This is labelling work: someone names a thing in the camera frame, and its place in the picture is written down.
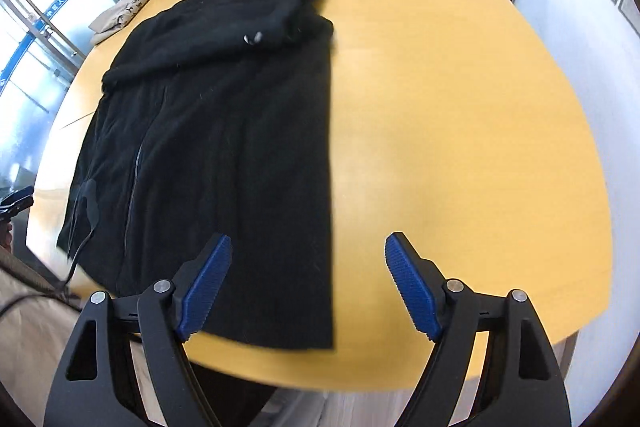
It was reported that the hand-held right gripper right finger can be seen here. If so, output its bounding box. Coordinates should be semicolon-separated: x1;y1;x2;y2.
384;232;571;427

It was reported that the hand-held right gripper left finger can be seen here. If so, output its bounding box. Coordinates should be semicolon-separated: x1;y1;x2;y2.
44;233;233;427

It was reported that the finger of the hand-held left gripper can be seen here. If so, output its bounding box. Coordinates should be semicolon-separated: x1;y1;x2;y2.
0;186;35;219

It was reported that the black jacket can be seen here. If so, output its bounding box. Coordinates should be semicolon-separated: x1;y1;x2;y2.
56;0;337;351

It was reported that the glass door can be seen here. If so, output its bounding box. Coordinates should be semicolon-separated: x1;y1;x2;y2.
0;0;166;168

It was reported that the beige folded garment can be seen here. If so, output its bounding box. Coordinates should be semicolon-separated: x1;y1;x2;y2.
88;0;180;45

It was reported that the black cable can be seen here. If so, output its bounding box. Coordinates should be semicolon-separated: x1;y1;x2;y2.
0;277;76;320

